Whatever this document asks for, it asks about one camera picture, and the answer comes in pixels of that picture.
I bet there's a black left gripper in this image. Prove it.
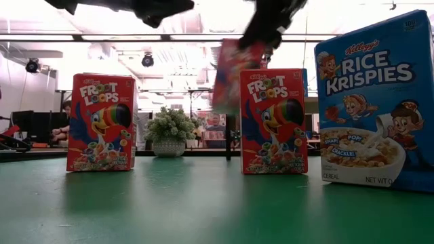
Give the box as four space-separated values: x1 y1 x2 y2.
132 0 196 29

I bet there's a black monitor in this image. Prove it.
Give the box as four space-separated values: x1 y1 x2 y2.
11 110 68 143

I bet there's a green table mat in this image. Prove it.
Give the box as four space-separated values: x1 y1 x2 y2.
0 155 434 244

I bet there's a black shelf post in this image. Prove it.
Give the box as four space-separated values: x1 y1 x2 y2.
224 115 232 161

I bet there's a blue Rice Krispies cereal box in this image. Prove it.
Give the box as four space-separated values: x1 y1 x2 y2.
314 9 434 194
302 68 309 99

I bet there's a red Froot Loops cereal box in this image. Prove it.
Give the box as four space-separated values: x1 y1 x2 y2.
239 68 309 176
66 73 139 173
210 37 269 117

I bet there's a person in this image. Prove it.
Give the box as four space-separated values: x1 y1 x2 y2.
50 100 73 143
205 114 226 149

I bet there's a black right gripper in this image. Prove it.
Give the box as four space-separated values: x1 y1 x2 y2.
238 0 309 49

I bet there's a green potted plant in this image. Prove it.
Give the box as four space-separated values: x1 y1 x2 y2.
144 106 197 159

